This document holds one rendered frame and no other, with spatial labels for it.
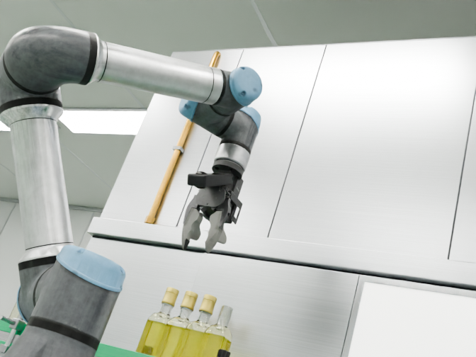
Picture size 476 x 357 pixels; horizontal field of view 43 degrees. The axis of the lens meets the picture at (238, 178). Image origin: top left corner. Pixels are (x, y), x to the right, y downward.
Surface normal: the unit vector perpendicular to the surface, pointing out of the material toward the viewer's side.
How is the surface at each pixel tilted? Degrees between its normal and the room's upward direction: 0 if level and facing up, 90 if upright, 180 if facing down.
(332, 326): 90
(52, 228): 90
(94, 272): 87
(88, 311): 89
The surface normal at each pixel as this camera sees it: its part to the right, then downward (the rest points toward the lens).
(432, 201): -0.40, -0.51
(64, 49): 0.21, 0.00
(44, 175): 0.43, -0.21
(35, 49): -0.08, -0.02
